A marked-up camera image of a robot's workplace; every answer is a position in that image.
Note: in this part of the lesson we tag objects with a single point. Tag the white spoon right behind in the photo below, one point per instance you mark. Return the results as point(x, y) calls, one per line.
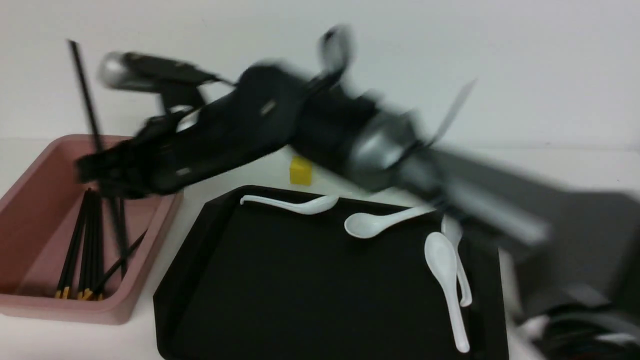
point(453, 231)

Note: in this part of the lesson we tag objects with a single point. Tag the white spoon right front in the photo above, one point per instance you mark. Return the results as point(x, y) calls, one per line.
point(442, 260)

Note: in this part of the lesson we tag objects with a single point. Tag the white spoon at tray top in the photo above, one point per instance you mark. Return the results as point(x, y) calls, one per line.
point(311, 207)

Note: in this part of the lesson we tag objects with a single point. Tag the black serving tray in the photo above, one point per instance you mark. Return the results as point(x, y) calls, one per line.
point(255, 282)

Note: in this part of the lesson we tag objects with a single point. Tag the white spoon centre tray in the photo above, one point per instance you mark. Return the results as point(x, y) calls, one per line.
point(367, 226)

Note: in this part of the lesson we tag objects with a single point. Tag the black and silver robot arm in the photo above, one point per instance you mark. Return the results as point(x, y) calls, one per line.
point(574, 250)

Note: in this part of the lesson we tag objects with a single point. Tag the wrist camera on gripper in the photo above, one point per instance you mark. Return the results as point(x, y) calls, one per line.
point(176, 81)

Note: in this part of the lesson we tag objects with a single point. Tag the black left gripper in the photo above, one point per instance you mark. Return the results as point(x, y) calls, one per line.
point(256, 119)

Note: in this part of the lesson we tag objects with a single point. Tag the black chopstick bundle in bin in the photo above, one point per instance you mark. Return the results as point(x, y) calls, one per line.
point(84, 262)

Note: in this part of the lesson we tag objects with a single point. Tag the pink plastic bin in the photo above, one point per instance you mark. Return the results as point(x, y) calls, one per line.
point(37, 218)

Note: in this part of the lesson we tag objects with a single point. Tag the yellow foam block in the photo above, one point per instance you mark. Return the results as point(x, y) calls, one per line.
point(300, 171)

